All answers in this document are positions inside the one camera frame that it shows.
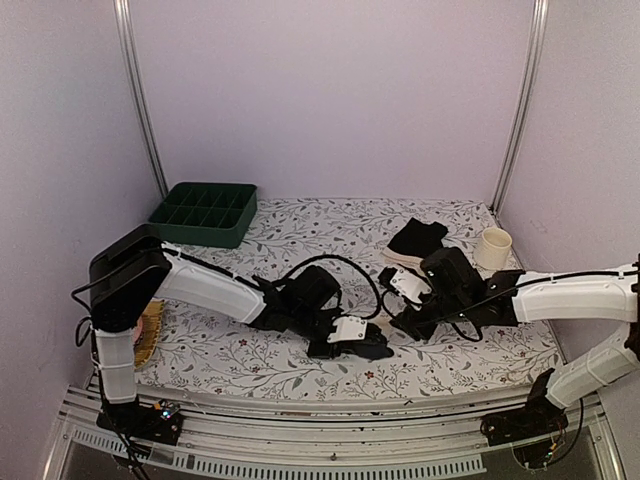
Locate navy blue underwear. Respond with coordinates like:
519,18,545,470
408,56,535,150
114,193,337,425
354,325,394,361

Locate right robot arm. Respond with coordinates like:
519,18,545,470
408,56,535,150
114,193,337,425
379,248,639,436

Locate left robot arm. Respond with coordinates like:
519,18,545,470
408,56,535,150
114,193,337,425
89,224,367,434

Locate cream plastic cup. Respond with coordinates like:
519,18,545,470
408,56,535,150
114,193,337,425
473,227,512,270

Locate floral patterned table mat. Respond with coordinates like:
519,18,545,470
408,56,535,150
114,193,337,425
136,199,562,402

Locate dark green divided tray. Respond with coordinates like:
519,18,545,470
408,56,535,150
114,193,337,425
149,182,257,249

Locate woven bamboo mat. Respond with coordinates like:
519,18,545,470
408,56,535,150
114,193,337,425
134,300,165,370

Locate red patterned bowl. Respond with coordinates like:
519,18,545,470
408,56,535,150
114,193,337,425
132,318,144,344

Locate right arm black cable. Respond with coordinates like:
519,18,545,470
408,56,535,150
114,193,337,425
379,267,640,344

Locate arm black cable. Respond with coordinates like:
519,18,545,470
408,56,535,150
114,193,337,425
284,253,386,321
379,267,640,344

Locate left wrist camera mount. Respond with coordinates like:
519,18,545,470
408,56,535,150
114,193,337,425
326,316,368,344

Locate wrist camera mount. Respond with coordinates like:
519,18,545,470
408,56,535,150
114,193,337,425
389,268,432,304
326,316,368,344

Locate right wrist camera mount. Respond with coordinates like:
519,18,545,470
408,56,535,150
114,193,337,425
389,268,432,304

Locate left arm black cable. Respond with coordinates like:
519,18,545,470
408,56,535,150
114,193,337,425
284,253,386,321

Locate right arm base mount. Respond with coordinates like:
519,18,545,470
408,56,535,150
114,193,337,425
480,405,568,446

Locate right aluminium frame post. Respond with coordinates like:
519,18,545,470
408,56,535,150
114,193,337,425
490,0,549,217

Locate aluminium frame post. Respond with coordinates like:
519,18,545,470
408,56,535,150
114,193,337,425
113,0,169,198
490,0,549,217

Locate front aluminium rail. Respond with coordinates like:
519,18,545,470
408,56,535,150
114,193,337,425
44,386,627,479

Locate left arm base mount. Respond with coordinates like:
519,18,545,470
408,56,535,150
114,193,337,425
96,399,184,446

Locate left aluminium frame post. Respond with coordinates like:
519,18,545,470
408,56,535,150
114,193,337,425
113,0,169,198

